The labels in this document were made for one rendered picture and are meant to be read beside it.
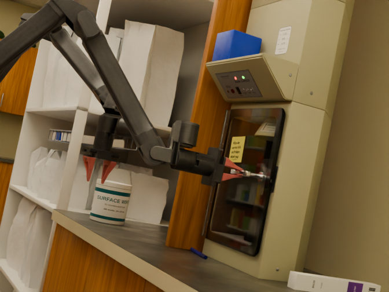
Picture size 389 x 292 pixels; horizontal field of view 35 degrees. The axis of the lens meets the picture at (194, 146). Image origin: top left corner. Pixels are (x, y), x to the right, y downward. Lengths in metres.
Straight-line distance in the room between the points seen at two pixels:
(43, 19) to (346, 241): 1.14
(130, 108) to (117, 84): 0.07
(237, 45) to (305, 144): 0.35
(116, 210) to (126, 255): 0.60
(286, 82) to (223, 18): 0.43
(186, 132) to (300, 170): 0.32
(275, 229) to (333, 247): 0.47
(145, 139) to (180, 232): 0.45
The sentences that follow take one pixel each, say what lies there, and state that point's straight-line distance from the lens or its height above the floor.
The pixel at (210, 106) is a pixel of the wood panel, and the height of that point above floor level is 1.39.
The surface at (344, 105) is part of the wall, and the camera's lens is 2.16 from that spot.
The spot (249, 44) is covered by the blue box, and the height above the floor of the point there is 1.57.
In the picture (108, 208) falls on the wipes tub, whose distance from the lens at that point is 2.22.
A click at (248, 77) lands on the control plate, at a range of 1.70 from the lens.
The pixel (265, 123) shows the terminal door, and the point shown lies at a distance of 1.69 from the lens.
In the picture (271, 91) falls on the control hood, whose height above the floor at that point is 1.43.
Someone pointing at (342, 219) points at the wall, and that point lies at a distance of 2.06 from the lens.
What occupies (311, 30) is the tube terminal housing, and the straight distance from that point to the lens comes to 1.69.
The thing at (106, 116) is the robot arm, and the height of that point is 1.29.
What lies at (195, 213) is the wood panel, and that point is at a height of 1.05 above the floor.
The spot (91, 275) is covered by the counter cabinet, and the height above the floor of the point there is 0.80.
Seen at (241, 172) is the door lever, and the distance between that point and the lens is 1.64.
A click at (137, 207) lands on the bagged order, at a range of 2.85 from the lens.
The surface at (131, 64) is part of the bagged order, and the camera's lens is 2.81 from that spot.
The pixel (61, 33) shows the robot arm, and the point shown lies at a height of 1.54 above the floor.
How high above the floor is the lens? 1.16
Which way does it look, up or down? 3 degrees up
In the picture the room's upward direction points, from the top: 11 degrees clockwise
